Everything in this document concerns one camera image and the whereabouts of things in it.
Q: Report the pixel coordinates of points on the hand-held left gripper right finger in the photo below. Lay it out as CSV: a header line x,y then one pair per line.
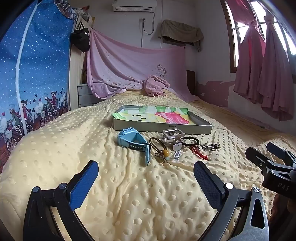
x,y
208,183

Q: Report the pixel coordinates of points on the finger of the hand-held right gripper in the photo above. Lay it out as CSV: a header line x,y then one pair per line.
x,y
281,151
259,158

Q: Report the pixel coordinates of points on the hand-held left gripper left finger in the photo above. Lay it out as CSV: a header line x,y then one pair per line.
x,y
84,183

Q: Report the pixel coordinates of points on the silver snap hair clip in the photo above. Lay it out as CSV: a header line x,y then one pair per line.
x,y
177,155

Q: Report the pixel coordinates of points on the silver hair claw clip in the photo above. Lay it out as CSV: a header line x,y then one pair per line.
x,y
172,139

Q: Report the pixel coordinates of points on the blue smartwatch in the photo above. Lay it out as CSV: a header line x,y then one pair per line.
x,y
129,141

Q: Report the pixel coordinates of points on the grey shallow tray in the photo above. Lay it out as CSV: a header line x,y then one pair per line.
x,y
161,129

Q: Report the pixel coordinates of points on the yellow dotted blanket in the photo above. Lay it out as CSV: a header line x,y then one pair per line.
x,y
138,197

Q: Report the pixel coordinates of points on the pink window curtain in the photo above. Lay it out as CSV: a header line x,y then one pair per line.
x,y
275,76
248,62

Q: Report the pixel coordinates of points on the grey drawer cabinet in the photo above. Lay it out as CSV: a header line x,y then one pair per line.
x,y
85,96

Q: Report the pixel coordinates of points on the colourful painted paper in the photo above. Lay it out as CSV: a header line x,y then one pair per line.
x,y
152,114

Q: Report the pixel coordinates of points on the crumpled pink towel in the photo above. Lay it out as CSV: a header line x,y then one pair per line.
x,y
156,85

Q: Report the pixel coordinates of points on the light wooden wardrobe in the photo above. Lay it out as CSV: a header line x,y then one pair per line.
x,y
76,69

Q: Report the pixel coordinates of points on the blue dotted printed curtain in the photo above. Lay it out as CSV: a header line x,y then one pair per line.
x,y
39,69

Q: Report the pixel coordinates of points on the pink hanging sheet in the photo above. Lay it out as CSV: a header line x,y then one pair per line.
x,y
120,64

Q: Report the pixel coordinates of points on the wooden framed window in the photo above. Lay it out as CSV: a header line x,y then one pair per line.
x,y
230,34

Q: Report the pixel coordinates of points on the black bag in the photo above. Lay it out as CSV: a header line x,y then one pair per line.
x,y
81,39

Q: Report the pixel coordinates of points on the olive hanging cloth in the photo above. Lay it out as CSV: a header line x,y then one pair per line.
x,y
180,31

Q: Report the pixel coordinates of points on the patterned fabric bundle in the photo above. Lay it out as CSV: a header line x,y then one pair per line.
x,y
74,11

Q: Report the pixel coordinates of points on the white air conditioner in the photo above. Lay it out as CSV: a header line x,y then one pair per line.
x,y
133,5

